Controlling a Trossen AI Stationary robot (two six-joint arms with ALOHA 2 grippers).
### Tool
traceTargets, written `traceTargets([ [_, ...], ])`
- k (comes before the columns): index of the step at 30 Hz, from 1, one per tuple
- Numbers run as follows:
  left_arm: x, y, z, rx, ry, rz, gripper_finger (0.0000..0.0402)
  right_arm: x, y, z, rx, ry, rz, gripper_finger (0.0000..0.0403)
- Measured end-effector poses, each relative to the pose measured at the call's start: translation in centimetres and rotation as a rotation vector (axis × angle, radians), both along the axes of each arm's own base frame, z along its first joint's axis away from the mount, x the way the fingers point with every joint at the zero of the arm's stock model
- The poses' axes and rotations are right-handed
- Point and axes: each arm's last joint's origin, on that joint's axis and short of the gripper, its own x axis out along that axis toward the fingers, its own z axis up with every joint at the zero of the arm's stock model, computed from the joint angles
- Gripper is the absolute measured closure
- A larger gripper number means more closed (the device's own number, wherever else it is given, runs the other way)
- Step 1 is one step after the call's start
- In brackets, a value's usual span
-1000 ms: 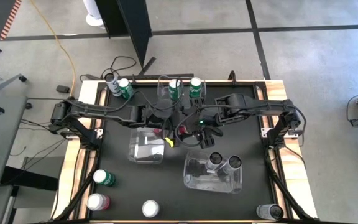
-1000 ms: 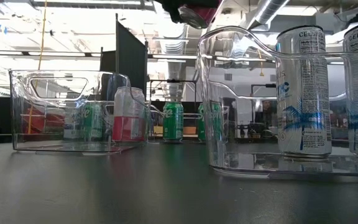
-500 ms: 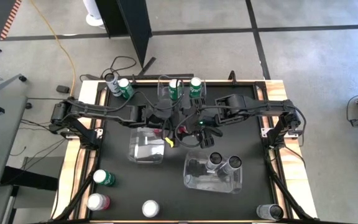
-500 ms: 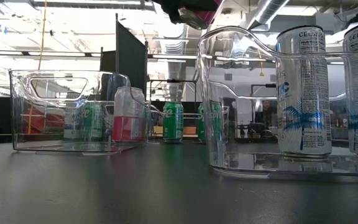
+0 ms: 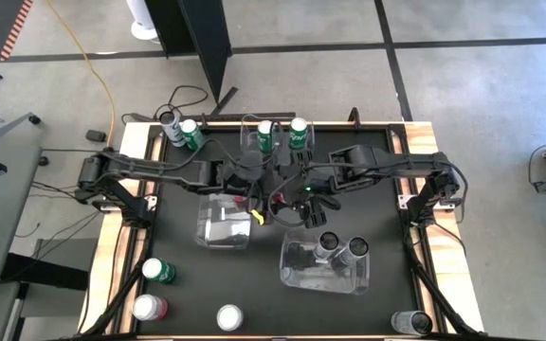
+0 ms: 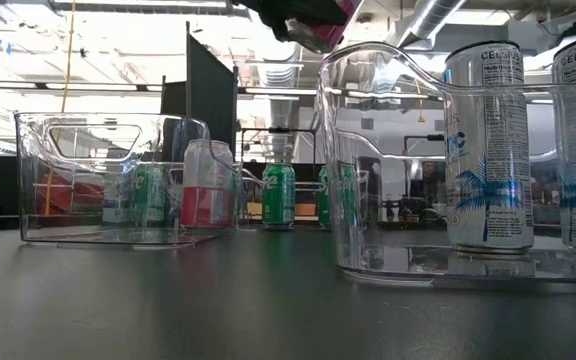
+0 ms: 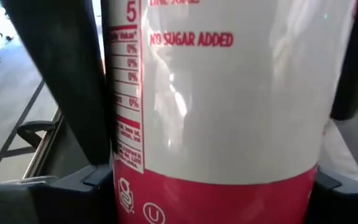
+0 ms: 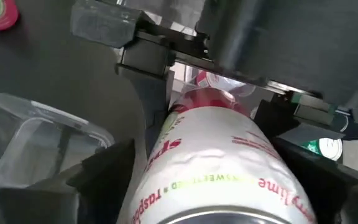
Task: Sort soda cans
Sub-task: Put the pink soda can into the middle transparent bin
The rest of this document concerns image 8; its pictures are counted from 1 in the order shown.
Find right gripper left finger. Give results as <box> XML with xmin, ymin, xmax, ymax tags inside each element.
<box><xmin>68</xmin><ymin>138</ymin><xmax>136</xmax><ymax>224</ymax></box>

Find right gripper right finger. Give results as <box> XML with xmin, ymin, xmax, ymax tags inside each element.
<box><xmin>270</xmin><ymin>136</ymin><xmax>358</xmax><ymax>224</ymax></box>

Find green Sprite can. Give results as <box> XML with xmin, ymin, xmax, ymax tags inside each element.
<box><xmin>300</xmin><ymin>138</ymin><xmax>344</xmax><ymax>162</ymax></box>
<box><xmin>334</xmin><ymin>111</ymin><xmax>351</xmax><ymax>133</ymax></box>

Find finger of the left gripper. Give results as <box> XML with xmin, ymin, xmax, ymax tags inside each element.
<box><xmin>253</xmin><ymin>93</ymin><xmax>301</xmax><ymax>141</ymax></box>
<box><xmin>115</xmin><ymin>40</ymin><xmax>175</xmax><ymax>156</ymax></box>

